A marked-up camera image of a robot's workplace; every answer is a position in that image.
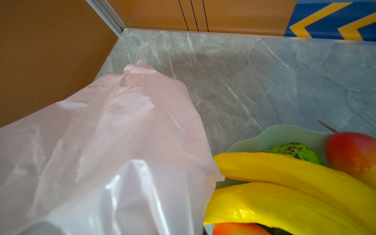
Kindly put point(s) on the pink plastic bag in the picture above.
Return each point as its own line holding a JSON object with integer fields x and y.
{"x": 126, "y": 155}

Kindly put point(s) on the yellow banana bunch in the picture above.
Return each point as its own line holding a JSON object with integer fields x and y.
{"x": 299, "y": 197}

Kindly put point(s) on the red yellow mango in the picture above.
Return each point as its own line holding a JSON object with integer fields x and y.
{"x": 238, "y": 229}

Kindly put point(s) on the green bumpy fruit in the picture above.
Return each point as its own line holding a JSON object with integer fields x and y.
{"x": 297, "y": 150}

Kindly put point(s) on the light green fruit plate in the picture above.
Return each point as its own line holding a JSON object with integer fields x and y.
{"x": 281, "y": 134}

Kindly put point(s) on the red pear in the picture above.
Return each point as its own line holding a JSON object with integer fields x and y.
{"x": 352, "y": 153}

